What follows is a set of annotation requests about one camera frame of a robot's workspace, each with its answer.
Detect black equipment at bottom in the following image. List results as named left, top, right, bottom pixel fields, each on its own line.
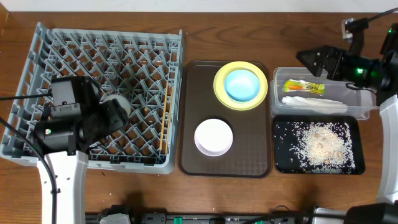
left=85, top=203, right=397, bottom=224

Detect brown serving tray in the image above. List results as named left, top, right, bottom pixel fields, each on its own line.
left=178, top=60, right=273, bottom=178

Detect light blue bowl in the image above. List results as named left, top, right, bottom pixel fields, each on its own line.
left=224, top=70, right=260, bottom=102

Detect black tray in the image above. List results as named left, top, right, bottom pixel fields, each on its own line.
left=272, top=115, right=366, bottom=175

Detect white bowl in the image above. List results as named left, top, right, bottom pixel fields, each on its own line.
left=194, top=119, right=233, bottom=157

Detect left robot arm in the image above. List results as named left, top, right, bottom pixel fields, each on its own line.
left=30, top=76, right=131, bottom=223

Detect clear plastic bin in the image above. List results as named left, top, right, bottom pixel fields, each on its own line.
left=270, top=67, right=378, bottom=120

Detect yellow plate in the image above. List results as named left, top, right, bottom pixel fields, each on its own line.
left=213, top=61, right=268, bottom=111

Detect wooden chopstick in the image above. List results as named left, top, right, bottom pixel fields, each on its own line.
left=159, top=82, right=169, bottom=153
left=165, top=86, right=174, bottom=153

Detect rice food scraps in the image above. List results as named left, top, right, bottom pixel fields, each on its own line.
left=273, top=121, right=357, bottom=174

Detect green orange snack wrapper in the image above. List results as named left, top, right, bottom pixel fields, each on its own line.
left=283, top=79, right=325, bottom=95

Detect grey dishwasher rack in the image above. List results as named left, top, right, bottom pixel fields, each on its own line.
left=7, top=24, right=184, bottom=174

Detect white cup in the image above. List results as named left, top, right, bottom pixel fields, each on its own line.
left=103, top=94, right=131, bottom=116

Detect white napkin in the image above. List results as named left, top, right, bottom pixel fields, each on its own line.
left=282, top=96, right=348, bottom=114

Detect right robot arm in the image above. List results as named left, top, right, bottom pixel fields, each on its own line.
left=296, top=18, right=397, bottom=223

